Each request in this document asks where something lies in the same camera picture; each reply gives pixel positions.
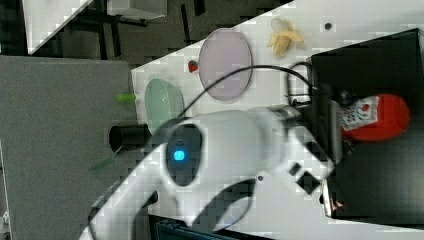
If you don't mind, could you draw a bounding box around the green bell pepper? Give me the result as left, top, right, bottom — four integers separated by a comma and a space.
116, 94, 137, 103

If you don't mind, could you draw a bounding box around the red ketchup bottle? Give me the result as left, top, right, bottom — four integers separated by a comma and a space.
340, 94, 410, 141

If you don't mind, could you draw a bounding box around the blue metal frame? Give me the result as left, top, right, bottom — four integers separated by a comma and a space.
149, 215, 239, 240

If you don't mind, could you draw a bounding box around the lilac round plate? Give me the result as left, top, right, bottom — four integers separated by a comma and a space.
198, 28, 253, 101

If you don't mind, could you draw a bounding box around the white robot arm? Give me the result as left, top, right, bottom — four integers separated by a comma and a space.
78, 105, 335, 240

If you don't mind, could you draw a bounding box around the peeled banana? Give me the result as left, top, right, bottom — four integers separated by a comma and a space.
267, 18, 304, 56

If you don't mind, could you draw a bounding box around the black frying pan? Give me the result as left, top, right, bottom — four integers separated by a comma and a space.
108, 124, 152, 152

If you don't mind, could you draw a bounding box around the green perforated colander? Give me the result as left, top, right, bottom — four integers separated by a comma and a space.
144, 79, 184, 134

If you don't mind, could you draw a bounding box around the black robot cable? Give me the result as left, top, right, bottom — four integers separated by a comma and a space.
179, 61, 323, 118

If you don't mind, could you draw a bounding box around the small red strawberry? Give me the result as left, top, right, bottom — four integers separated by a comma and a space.
188, 60, 198, 73

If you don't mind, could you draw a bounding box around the white side table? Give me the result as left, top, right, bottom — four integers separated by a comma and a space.
22, 0, 94, 55

